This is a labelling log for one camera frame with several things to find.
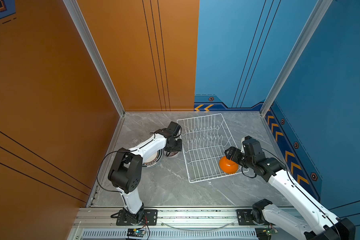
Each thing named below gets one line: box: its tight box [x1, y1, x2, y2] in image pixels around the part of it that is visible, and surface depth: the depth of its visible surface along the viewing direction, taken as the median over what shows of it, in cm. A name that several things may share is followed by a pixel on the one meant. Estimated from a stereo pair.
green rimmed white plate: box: [142, 148, 164, 168], surface depth 92 cm
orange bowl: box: [219, 156, 239, 175], surface depth 87 cm
